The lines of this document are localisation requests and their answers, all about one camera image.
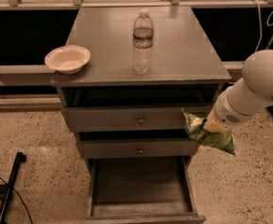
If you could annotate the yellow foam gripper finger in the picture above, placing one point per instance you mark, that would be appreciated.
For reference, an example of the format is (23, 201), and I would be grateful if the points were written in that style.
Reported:
(214, 125)

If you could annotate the green jalapeno chip bag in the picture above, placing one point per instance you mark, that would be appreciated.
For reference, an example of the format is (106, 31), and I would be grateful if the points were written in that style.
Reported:
(194, 129)

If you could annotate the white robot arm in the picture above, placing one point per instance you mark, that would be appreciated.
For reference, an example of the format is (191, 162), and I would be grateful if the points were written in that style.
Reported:
(252, 92)

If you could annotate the top grey drawer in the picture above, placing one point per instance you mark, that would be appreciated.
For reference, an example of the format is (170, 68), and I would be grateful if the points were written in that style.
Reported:
(125, 118)

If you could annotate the grey drawer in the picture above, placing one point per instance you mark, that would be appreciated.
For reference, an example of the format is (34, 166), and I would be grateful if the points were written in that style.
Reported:
(129, 148)
(125, 118)
(153, 190)

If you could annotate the brass top drawer knob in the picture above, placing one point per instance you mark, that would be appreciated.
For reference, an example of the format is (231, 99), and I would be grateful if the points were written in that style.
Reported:
(141, 120)

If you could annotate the grey wooden drawer cabinet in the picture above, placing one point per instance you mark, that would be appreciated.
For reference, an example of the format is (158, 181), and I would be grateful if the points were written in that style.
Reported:
(185, 69)

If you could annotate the bottom grey drawer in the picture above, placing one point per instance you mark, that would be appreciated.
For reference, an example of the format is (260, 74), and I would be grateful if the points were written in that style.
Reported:
(153, 190)

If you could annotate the middle grey drawer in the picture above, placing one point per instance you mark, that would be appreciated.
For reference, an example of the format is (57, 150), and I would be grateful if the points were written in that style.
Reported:
(129, 148)

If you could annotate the clear plastic water bottle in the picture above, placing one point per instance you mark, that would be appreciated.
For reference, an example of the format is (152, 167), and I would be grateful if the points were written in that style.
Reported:
(143, 41)

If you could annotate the white paper bowl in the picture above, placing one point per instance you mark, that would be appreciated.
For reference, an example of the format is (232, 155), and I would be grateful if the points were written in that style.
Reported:
(67, 59)

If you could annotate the black metal stand leg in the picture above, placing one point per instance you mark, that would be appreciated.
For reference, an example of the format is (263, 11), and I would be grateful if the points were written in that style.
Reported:
(6, 188)

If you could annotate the metal railing frame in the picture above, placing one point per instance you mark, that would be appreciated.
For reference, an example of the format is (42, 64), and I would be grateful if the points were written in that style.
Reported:
(30, 29)

